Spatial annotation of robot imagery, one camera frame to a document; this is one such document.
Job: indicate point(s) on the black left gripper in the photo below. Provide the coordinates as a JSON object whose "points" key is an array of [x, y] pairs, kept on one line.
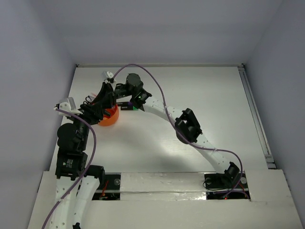
{"points": [[89, 110]]}

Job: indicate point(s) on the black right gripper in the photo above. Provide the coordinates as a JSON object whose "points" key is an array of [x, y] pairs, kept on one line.
{"points": [[107, 97]]}

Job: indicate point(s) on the black handled scissors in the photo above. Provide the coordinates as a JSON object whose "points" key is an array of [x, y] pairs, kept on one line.
{"points": [[88, 99]]}

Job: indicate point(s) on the orange round organizer container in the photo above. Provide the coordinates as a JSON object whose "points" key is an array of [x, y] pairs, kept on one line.
{"points": [[111, 118]]}

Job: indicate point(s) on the purple cap highlighter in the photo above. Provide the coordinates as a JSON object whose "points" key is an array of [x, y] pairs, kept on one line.
{"points": [[124, 104]]}

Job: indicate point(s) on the green cap highlighter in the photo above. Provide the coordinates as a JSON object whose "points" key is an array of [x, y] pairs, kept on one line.
{"points": [[128, 108]]}

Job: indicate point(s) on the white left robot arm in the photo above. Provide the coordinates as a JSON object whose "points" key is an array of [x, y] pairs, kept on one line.
{"points": [[76, 178]]}

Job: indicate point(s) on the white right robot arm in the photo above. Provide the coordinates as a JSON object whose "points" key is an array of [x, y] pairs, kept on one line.
{"points": [[188, 130]]}

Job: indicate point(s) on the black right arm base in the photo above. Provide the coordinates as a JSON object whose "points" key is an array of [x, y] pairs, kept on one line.
{"points": [[216, 189]]}

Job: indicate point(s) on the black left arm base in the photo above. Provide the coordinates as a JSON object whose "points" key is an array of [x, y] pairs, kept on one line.
{"points": [[110, 189]]}

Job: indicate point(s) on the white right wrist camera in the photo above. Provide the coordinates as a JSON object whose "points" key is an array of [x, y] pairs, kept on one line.
{"points": [[108, 76]]}

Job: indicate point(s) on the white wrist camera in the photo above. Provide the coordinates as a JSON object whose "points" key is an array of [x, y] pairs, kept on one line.
{"points": [[108, 76], [68, 105]]}

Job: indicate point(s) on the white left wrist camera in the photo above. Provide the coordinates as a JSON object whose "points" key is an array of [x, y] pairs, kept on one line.
{"points": [[68, 105]]}

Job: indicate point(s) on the aluminium rail on right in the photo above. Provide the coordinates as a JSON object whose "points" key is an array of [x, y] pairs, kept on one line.
{"points": [[257, 120]]}

